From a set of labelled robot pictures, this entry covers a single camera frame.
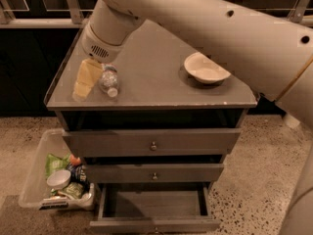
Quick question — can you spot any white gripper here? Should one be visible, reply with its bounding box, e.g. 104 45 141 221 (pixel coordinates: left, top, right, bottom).
72 24 122 102

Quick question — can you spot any clear plastic water bottle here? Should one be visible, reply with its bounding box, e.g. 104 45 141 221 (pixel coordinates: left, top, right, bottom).
98 64 119 98

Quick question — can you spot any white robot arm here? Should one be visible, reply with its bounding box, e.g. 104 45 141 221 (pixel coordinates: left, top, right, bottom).
81 0 313 128

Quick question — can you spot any grey top drawer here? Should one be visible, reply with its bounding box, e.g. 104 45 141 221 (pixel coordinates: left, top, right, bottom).
63 128 241 157

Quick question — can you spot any grey drawer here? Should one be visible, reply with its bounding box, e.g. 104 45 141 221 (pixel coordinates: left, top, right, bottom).
90 183 220 235
63 128 241 157
85 164 224 183

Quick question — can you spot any grey drawer cabinet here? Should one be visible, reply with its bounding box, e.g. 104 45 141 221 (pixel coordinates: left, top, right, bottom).
43 17 261 235

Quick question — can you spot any grey middle drawer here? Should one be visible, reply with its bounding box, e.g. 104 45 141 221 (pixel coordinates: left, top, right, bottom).
85 164 224 183

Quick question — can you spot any grey bottom drawer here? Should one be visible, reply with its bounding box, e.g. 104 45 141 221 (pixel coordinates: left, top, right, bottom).
90 183 220 235

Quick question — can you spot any metal window railing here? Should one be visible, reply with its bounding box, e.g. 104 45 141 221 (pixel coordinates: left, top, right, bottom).
0 0 313 29

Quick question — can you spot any green snack bag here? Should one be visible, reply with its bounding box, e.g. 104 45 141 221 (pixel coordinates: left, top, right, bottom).
45 153 70 178

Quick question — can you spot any blue snack bag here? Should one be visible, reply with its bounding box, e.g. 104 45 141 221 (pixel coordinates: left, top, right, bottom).
67 164 87 184

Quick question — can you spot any white paper bowl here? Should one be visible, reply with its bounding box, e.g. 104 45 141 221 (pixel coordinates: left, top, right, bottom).
184 52 231 84

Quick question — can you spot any small white bowl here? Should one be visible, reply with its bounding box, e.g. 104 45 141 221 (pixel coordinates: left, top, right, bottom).
47 169 71 190

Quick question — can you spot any clear plastic storage bin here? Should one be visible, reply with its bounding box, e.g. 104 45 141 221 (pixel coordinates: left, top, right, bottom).
19 128 95 211

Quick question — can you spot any green packet in bin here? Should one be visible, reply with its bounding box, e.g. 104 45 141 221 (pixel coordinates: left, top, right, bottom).
58 182 84 200

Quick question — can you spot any white cylindrical post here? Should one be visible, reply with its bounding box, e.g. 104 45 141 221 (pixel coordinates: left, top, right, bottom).
283 114 300 129

